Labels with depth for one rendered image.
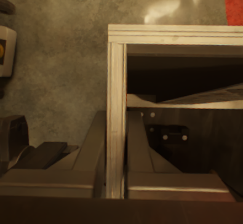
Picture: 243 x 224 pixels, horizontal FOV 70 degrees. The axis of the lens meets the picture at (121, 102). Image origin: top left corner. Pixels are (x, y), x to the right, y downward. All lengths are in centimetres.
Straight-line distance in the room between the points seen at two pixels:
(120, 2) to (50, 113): 78
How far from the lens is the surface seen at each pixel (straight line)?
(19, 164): 33
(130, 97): 89
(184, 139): 92
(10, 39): 116
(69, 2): 119
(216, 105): 101
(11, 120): 33
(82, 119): 112
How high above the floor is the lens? 106
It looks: 82 degrees down
